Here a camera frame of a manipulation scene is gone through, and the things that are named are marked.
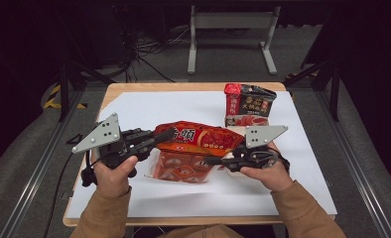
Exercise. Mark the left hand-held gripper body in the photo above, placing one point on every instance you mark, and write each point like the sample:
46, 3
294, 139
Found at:
104, 132

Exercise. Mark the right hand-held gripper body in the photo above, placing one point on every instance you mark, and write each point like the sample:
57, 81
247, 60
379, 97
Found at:
259, 135

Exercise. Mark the orange red seasoning packet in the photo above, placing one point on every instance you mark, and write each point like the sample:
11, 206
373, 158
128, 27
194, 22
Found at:
203, 139

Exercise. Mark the white divided plastic container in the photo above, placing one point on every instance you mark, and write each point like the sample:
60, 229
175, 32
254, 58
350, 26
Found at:
227, 121

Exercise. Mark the clear packet of red sachets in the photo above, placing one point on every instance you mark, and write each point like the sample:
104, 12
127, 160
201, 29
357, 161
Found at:
180, 168

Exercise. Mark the person's right hand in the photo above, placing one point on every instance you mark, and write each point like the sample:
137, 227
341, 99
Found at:
273, 175

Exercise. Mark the person's left hand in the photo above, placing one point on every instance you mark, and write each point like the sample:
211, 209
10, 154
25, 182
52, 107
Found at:
112, 181

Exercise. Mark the black tripod stand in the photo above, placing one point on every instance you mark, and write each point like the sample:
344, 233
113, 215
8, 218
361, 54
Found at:
334, 92
64, 89

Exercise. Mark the yellow black hazard tape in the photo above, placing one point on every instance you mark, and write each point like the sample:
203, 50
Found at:
53, 99

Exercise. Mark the person's tan clothing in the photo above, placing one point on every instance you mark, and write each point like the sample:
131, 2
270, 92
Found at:
200, 232

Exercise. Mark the aluminium floor rail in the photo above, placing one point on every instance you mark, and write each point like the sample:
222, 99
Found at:
34, 178
359, 178

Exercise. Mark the grey metal stand frame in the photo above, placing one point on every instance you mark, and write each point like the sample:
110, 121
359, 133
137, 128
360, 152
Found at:
233, 20

